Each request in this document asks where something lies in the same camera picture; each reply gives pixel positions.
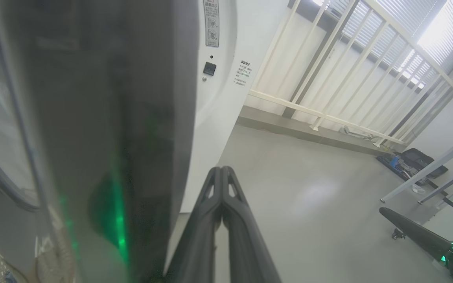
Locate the white metal frame leg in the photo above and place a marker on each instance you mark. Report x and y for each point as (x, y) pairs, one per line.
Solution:
(431, 169)
(450, 182)

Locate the white window blinds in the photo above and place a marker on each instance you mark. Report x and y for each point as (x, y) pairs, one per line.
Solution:
(415, 23)

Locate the dark washing machine door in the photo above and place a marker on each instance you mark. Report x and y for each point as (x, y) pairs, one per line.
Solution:
(92, 118)

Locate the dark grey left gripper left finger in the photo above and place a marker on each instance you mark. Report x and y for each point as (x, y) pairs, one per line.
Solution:
(199, 243)

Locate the small black caster wheel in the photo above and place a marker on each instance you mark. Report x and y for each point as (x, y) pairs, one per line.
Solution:
(398, 234)

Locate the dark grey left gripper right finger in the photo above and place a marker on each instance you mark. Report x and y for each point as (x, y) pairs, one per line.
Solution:
(246, 247)

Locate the grey warning label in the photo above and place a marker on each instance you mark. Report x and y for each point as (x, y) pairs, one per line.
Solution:
(211, 23)

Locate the black case with blue tools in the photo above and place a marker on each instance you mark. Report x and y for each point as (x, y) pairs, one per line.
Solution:
(415, 161)

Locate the white front-load washing machine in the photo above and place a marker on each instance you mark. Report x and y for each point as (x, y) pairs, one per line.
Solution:
(218, 110)

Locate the white metal railing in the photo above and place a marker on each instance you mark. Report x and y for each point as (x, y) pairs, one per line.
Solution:
(328, 118)

